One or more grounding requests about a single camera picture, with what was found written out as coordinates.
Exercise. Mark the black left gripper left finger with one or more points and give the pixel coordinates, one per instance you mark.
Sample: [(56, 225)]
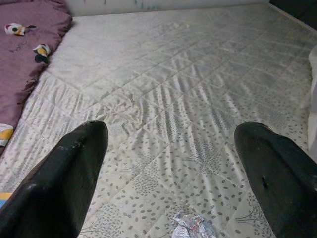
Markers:
[(57, 186)]

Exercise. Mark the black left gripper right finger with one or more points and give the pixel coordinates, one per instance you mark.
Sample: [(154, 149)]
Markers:
[(284, 188)]

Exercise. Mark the blue yellow children's book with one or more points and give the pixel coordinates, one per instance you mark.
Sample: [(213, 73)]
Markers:
[(3, 196)]

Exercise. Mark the white pillow with tree print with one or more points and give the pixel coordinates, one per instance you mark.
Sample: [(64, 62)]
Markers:
[(313, 99)]

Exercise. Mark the silver wrapper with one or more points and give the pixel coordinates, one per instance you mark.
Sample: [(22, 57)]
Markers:
[(188, 226)]

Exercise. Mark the purple cartoon print blanket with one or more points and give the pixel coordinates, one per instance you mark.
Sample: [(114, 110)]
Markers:
[(24, 64)]

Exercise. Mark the white quilted mattress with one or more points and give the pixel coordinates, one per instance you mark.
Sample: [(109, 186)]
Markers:
[(173, 86)]

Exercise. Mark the black tufted headboard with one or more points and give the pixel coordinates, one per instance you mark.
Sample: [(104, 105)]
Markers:
[(297, 7)]

